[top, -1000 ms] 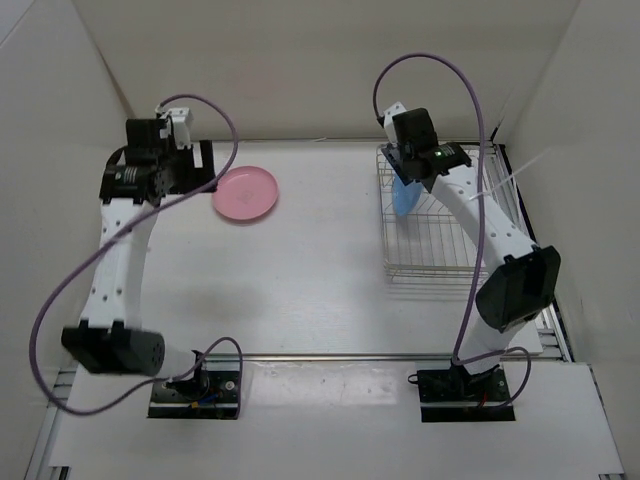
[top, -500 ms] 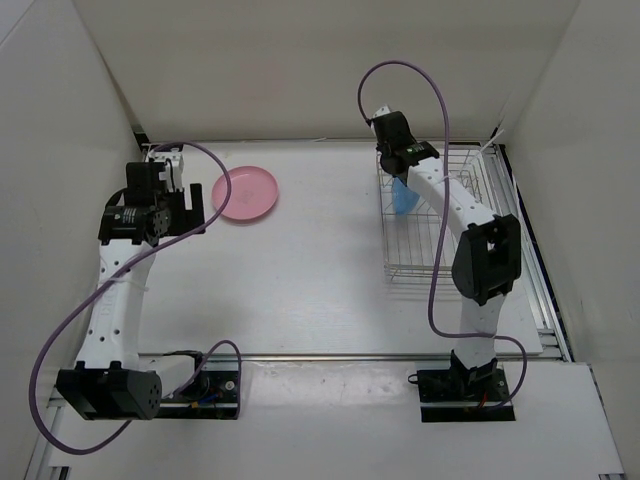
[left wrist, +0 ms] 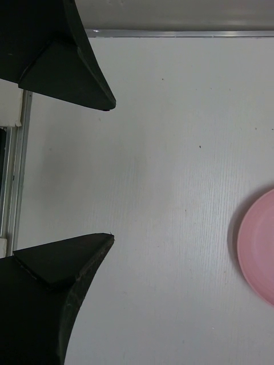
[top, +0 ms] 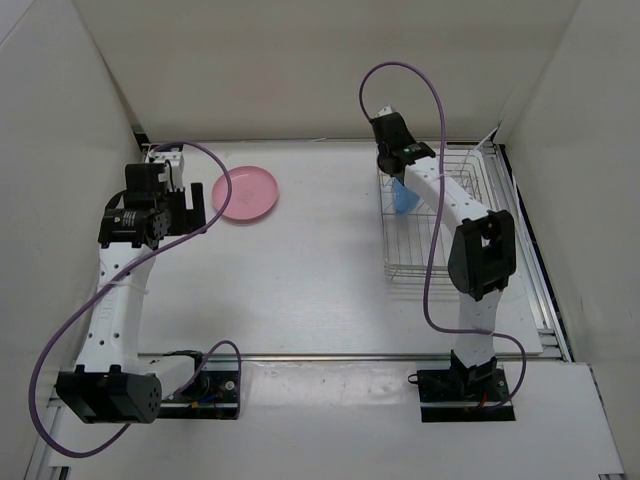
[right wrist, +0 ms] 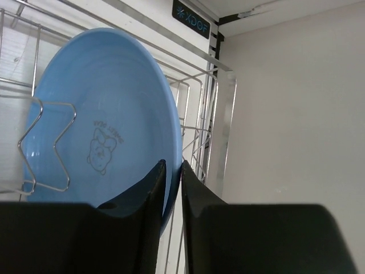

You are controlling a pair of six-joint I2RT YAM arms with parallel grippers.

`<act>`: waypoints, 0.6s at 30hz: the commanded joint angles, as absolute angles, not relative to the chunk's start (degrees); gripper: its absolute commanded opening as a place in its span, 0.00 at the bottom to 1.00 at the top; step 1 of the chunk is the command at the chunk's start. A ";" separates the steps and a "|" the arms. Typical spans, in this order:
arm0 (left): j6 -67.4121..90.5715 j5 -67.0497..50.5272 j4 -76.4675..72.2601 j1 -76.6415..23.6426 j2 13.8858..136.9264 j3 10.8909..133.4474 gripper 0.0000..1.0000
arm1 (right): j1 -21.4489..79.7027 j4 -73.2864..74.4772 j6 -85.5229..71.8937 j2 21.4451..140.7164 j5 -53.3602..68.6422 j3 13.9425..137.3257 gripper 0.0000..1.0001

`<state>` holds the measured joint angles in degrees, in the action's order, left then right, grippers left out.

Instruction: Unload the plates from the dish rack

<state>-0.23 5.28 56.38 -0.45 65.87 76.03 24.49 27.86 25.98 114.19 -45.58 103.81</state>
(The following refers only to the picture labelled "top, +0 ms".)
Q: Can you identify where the blue plastic plate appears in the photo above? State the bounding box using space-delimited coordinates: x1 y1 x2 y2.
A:
392 178 421 215

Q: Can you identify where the pink plastic plate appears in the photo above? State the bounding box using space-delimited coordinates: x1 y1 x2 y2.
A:
222 166 279 222

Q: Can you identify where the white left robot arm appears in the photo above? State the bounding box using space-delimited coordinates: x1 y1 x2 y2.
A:
55 155 210 424

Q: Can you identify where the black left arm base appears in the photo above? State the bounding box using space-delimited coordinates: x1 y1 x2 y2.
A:
158 362 241 421

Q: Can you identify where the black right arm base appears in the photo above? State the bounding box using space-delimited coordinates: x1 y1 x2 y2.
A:
407 352 516 423

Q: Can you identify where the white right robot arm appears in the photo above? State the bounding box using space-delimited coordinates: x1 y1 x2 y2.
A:
370 107 516 400

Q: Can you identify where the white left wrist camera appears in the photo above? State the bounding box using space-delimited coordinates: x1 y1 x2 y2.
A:
145 148 185 192

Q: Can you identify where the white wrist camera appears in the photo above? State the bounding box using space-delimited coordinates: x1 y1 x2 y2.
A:
377 105 395 117
145 148 185 192

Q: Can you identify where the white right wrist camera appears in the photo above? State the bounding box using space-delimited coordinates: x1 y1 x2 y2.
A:
377 105 395 117

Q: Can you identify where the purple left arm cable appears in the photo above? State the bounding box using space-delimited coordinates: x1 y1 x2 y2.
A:
28 141 243 458

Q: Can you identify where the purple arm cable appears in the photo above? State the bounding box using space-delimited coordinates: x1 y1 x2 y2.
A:
358 61 527 412
28 141 243 458

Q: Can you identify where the white cable tie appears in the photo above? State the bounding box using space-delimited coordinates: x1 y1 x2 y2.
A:
443 125 499 177

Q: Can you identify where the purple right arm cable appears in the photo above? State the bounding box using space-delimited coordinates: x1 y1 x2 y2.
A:
358 61 527 412

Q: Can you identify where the silver wire dish rack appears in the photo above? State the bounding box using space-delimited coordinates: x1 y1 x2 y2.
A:
377 151 507 284

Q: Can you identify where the aluminium table edge rail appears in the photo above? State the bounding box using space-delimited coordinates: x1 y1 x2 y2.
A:
139 347 567 362

